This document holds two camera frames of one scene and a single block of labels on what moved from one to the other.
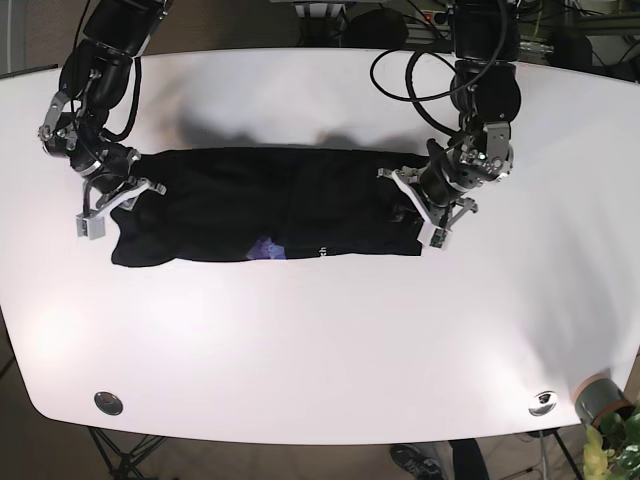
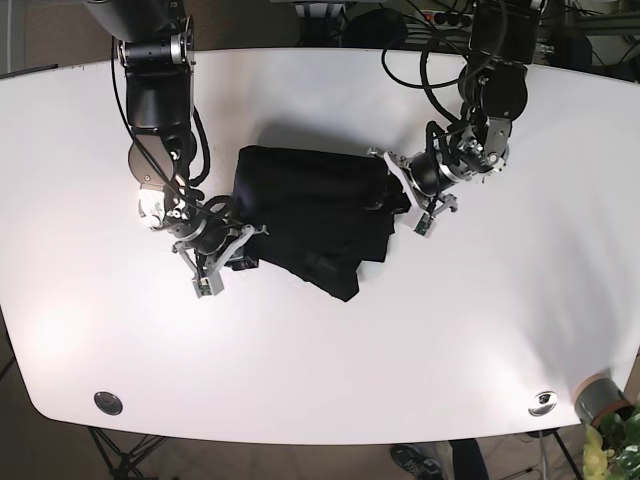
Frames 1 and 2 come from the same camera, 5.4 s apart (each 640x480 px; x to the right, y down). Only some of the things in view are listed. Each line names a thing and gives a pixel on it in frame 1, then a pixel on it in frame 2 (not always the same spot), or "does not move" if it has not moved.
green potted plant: (612, 447) does not move
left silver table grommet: (108, 402) does not move
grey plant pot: (597, 396) does not move
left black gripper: (104, 192) → (208, 251)
